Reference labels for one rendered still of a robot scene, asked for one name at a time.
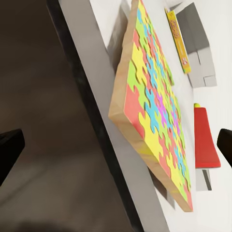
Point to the swivel chair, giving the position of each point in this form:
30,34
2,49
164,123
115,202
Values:
206,156

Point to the toy box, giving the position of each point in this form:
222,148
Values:
198,48

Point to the desk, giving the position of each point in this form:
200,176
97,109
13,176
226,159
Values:
77,172

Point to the board game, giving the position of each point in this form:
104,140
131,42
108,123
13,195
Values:
179,43

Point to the jigsaw puzzle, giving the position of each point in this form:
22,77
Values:
145,110

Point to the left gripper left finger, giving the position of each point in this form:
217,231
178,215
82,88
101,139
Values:
12,144

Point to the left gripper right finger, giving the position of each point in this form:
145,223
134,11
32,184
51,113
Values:
224,143

